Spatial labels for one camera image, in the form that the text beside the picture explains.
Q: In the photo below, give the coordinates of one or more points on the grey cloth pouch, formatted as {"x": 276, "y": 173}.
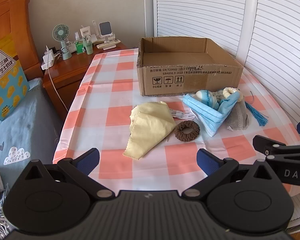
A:
{"x": 238, "y": 120}

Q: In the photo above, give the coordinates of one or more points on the brown hair scrunchie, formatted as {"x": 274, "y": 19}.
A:
{"x": 180, "y": 133}

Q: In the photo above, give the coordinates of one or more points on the wooden nightstand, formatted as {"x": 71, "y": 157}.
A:
{"x": 70, "y": 72}

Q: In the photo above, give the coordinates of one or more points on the white remote control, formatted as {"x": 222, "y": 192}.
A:
{"x": 108, "y": 45}

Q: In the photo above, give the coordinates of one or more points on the black charger plug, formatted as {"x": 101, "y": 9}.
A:
{"x": 53, "y": 49}

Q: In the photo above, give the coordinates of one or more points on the green sanitizer bottle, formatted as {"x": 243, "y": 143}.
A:
{"x": 78, "y": 47}

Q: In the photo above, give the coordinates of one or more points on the grey pouch with blue tassel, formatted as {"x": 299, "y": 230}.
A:
{"x": 258, "y": 117}

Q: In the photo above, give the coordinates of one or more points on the white power strip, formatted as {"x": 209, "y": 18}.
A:
{"x": 48, "y": 63}

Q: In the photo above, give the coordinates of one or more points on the blue face mask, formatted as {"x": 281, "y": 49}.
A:
{"x": 205, "y": 117}
{"x": 227, "y": 105}

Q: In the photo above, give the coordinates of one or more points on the cream hair scrunchie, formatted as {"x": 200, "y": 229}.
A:
{"x": 226, "y": 92}

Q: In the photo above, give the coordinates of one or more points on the floral fabric sachet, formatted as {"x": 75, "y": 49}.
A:
{"x": 218, "y": 94}

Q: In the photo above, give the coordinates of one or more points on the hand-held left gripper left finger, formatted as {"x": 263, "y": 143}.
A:
{"x": 88, "y": 159}

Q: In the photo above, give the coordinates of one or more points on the blue printed bed sheet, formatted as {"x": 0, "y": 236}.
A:
{"x": 25, "y": 130}

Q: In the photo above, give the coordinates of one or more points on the green cosmetic tube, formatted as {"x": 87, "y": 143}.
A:
{"x": 89, "y": 47}

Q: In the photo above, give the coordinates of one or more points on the green desk fan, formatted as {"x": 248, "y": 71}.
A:
{"x": 60, "y": 33}

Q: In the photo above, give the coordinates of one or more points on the white louvered closet door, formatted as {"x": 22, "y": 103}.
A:
{"x": 205, "y": 10}

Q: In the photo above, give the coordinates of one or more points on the brown cardboard box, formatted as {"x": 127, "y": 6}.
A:
{"x": 165, "y": 80}

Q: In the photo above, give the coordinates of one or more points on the pink checked tablecloth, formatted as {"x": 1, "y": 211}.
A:
{"x": 110, "y": 80}

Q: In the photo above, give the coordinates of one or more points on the white paper sachet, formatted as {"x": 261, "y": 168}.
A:
{"x": 183, "y": 115}

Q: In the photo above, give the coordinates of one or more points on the white charger plug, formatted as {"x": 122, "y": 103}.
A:
{"x": 49, "y": 54}

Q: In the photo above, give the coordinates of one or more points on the white cosmetic tube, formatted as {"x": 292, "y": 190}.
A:
{"x": 85, "y": 31}

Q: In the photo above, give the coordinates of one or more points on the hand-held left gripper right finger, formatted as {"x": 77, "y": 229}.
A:
{"x": 207, "y": 160}

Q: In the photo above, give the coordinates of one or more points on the wooden bed headboard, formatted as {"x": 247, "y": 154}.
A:
{"x": 15, "y": 25}

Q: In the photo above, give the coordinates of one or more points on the white phone stand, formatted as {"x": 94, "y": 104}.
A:
{"x": 105, "y": 28}

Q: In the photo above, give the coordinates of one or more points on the pale yellow cloth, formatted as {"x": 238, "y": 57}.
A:
{"x": 150, "y": 127}

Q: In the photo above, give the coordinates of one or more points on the yellow and blue bag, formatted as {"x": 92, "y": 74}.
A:
{"x": 7, "y": 80}

